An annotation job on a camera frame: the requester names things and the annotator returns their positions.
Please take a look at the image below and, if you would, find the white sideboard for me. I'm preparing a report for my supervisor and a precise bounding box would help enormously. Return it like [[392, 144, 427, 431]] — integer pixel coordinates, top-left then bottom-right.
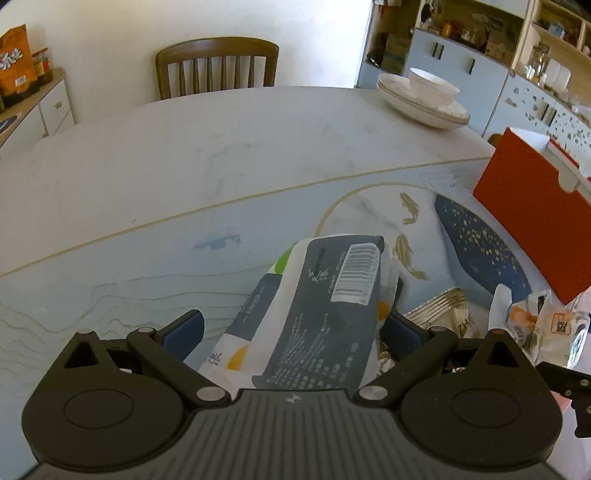
[[0, 68, 77, 160]]

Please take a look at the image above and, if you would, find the glass jar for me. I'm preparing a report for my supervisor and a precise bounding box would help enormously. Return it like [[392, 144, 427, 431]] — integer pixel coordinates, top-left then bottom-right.
[[526, 44, 550, 80]]

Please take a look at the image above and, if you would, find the white orange snack packet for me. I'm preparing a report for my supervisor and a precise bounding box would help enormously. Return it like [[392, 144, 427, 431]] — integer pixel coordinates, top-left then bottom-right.
[[505, 291, 591, 370]]

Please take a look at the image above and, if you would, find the light blue wall cabinet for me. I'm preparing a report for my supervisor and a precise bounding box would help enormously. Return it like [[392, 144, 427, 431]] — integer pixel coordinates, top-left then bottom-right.
[[355, 0, 591, 160]]

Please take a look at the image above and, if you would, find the red white cardboard box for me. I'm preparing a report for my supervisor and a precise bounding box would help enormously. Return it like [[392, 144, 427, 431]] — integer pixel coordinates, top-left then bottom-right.
[[472, 127, 591, 305]]

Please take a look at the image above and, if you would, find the orange snack bag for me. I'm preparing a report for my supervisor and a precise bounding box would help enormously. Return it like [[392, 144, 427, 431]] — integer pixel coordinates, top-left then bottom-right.
[[0, 25, 35, 95]]

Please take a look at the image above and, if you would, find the grey white tissue pack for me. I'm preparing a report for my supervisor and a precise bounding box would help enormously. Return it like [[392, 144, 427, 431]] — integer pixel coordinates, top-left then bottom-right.
[[198, 234, 404, 391]]

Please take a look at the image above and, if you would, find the blue printed table mat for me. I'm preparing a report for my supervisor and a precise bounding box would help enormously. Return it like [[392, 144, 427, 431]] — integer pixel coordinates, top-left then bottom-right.
[[0, 154, 591, 462]]

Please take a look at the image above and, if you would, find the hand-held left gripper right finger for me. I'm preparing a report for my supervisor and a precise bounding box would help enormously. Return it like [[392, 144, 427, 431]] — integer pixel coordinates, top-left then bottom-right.
[[351, 310, 539, 409]]

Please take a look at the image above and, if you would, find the brown wooden slatted chair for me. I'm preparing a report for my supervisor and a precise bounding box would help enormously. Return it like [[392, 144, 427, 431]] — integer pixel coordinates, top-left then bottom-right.
[[155, 38, 280, 101]]

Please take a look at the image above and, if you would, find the white marble desktop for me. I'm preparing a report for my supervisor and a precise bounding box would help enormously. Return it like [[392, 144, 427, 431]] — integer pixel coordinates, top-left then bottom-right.
[[0, 85, 591, 480]]

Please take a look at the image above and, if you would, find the white bowl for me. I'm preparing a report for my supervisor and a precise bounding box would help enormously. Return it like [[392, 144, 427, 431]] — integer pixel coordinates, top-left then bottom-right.
[[409, 67, 461, 107]]

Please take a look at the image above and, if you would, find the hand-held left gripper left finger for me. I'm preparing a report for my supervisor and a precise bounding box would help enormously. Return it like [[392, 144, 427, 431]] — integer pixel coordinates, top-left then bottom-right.
[[62, 310, 232, 409]]

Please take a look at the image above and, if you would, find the cardboard box in cabinet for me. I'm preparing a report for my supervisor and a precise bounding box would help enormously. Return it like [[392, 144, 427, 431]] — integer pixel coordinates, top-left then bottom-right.
[[383, 34, 411, 75]]

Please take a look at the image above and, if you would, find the beige striped snack packet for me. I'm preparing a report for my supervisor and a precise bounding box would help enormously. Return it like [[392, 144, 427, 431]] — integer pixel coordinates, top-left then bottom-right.
[[379, 286, 469, 370]]

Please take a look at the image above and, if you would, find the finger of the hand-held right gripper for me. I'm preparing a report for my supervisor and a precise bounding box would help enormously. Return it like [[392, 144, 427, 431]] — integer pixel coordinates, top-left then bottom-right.
[[536, 361, 591, 439]]

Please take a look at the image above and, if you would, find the white blue snack packet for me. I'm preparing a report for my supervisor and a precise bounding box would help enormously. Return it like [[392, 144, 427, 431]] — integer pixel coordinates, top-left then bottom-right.
[[489, 282, 514, 337]]

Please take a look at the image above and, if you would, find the white plate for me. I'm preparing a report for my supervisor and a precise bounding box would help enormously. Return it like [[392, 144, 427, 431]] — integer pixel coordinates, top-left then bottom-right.
[[381, 92, 472, 130], [376, 73, 469, 121]]

